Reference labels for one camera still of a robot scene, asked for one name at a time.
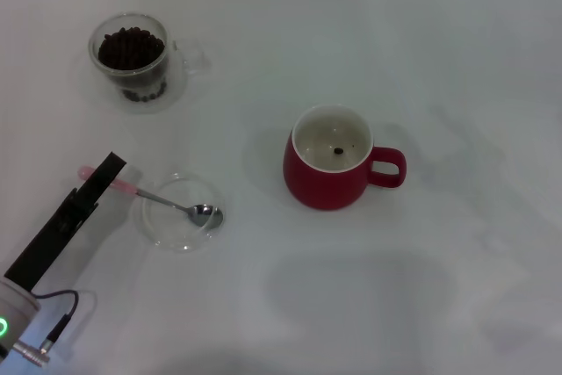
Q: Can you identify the dark left arm cable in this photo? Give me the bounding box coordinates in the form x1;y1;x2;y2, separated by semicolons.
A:
32;289;82;354

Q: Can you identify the red ceramic mug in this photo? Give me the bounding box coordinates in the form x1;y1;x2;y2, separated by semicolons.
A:
282;104;407;212

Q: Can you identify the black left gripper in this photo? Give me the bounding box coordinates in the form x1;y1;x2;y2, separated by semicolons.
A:
3;151;129;295

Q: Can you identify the small clear glass dish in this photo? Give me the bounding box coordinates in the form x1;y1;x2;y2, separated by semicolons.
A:
140;172;223;254

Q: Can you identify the pink-handled metal spoon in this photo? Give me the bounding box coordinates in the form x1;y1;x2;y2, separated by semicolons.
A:
78;165;224;229

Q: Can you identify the clear glass saucer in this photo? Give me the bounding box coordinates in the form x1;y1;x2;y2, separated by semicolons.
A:
81;47;189;115

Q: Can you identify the double-walled glass cup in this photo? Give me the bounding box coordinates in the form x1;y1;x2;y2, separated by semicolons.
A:
88;13;210;106

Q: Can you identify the pile of coffee beans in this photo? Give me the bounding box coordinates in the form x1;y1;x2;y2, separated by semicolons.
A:
97;26;169;104

